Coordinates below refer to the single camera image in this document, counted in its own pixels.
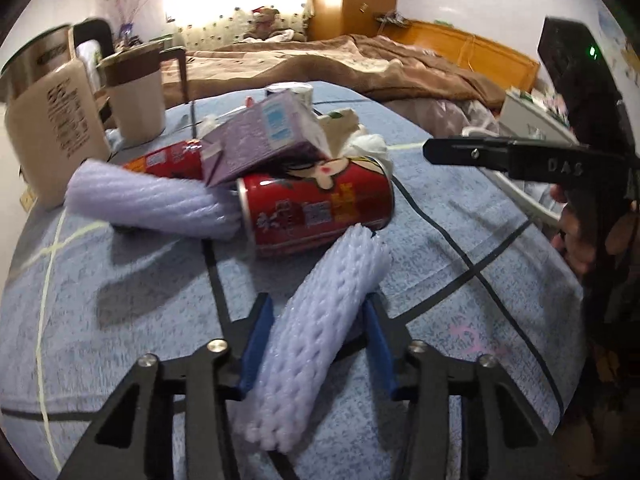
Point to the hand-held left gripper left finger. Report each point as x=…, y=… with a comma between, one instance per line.
x=257, y=340

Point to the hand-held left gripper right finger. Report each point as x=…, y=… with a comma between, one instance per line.
x=379, y=345

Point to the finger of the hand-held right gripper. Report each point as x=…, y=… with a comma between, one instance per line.
x=465, y=152

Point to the white foam fruit net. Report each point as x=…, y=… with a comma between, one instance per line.
x=320, y=335
x=150, y=195

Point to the person's right hand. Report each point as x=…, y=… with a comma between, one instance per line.
x=575, y=240

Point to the pink bed sheet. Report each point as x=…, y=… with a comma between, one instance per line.
x=465, y=112

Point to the white nightstand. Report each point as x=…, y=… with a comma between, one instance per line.
x=535, y=115

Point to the crumpled white tissue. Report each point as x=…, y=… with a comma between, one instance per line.
x=365, y=145

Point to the wooden bed headboard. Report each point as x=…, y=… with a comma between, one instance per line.
x=475, y=50

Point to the red cartoon drink can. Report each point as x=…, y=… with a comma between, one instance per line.
x=310, y=210

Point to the small metal rack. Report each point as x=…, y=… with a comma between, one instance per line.
x=395, y=17

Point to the bed with brown blanket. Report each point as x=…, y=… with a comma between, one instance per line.
x=325, y=60

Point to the white paper cup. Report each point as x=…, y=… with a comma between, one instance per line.
x=295, y=91

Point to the wooden wardrobe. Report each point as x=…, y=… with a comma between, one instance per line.
x=350, y=0

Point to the purple drink carton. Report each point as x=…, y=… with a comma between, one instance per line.
x=260, y=140

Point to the red snack packet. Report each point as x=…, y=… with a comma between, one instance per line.
x=165, y=157

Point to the brown teddy bear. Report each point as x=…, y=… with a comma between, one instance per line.
x=270, y=22

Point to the beige mug with brown band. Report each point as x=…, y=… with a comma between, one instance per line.
x=135, y=105

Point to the dotted window curtain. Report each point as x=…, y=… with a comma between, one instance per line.
x=225, y=5

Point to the beige steel electric kettle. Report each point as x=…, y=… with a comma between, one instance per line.
x=55, y=110

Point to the cluttered white desk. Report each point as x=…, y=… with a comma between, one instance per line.
x=145, y=42

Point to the purple wall decoration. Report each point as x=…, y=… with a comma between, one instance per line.
x=130, y=5

